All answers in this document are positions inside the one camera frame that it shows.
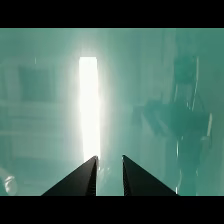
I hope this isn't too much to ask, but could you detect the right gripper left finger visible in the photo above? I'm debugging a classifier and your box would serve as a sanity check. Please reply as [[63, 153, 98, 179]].
[[41, 155, 100, 197]]

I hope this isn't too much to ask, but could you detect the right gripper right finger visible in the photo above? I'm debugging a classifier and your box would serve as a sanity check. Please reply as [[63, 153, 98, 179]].
[[121, 154, 178, 197]]

